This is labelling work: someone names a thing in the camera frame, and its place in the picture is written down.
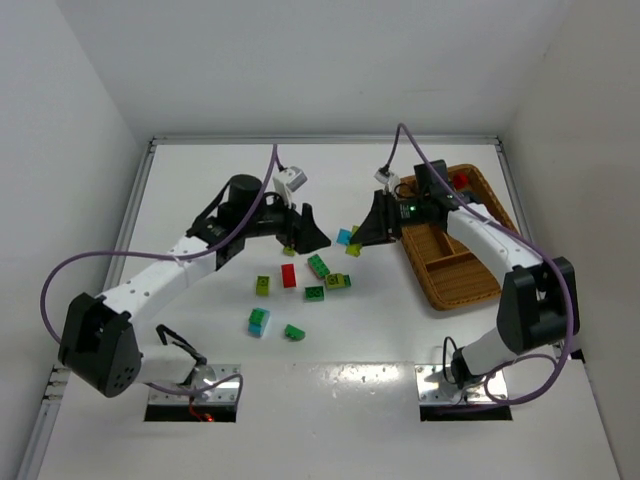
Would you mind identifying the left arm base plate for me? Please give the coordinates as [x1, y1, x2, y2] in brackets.
[148, 364, 241, 407]

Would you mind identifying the lime lego brick left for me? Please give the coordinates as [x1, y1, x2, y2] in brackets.
[255, 275, 270, 297]

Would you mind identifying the red lego brick centre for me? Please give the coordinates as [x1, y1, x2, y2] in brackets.
[281, 263, 297, 288]

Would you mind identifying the small red lego brick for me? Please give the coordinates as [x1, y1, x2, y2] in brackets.
[452, 173, 469, 190]

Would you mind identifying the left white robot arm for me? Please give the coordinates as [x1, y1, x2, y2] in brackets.
[58, 167, 331, 398]

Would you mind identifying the lime lego with green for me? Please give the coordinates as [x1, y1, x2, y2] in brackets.
[325, 273, 351, 290]

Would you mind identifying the purple cable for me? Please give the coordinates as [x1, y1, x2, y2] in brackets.
[40, 143, 281, 401]
[387, 123, 576, 406]

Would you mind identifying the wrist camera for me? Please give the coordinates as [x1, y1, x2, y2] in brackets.
[273, 166, 307, 207]
[374, 166, 400, 194]

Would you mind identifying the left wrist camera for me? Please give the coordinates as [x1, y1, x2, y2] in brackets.
[273, 166, 307, 207]

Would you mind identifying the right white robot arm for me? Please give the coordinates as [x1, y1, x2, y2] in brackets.
[351, 160, 579, 387]

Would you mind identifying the cyan lego brick stack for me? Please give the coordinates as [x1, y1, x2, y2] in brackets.
[336, 229, 352, 246]

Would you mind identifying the green on cyan lego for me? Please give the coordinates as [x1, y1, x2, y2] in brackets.
[247, 308, 271, 337]

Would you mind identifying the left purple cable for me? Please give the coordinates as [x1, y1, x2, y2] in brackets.
[40, 143, 281, 401]

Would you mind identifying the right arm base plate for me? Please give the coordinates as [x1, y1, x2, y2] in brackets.
[414, 364, 508, 407]

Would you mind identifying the green rounded lego brick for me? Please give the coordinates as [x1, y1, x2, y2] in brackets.
[284, 324, 306, 341]

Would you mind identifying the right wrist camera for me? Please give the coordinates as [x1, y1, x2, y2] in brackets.
[374, 166, 400, 194]

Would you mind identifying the green lego on red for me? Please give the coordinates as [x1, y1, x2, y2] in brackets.
[307, 254, 330, 279]

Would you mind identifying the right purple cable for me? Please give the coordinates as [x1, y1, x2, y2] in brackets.
[387, 123, 576, 406]

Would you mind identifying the dark green lego brick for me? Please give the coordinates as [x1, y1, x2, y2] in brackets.
[304, 285, 325, 302]

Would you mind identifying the lime lego brick stack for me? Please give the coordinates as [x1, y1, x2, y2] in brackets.
[345, 225, 362, 257]

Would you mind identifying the wicker divided basket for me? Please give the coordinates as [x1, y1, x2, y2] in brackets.
[401, 164, 517, 311]

